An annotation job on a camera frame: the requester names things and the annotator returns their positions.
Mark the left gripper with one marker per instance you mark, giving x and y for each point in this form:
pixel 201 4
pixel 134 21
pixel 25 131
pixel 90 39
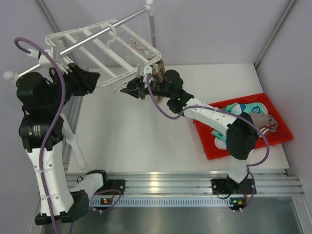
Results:
pixel 84 82

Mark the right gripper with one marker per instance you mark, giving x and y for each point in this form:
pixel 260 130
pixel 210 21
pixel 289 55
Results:
pixel 136 88

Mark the brown argyle sock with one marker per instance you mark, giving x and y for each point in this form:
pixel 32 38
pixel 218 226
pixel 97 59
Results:
pixel 159 99
pixel 158 72

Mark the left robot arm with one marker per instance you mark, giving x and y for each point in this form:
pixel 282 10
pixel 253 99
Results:
pixel 42 137

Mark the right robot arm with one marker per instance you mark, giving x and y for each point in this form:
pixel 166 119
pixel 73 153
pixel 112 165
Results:
pixel 238 129

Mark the white clip drying hanger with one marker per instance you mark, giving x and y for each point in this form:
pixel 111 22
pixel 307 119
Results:
pixel 117 53

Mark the metal drying rack stand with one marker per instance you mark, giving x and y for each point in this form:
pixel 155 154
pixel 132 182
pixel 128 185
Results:
pixel 151 24

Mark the teal white sock upper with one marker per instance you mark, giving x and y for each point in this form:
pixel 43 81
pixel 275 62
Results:
pixel 238 108

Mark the taupe sock red stripes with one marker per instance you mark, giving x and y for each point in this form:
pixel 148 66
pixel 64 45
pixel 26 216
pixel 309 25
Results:
pixel 266 123

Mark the red plastic tray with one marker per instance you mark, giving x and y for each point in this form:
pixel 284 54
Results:
pixel 282 134

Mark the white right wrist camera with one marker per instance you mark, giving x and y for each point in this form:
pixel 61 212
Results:
pixel 143 71

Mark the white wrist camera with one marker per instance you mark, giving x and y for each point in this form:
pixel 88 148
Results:
pixel 43 61
pixel 143 71

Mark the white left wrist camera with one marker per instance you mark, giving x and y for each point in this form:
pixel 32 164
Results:
pixel 43 61

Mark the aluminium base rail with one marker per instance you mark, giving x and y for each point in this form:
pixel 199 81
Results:
pixel 192 190

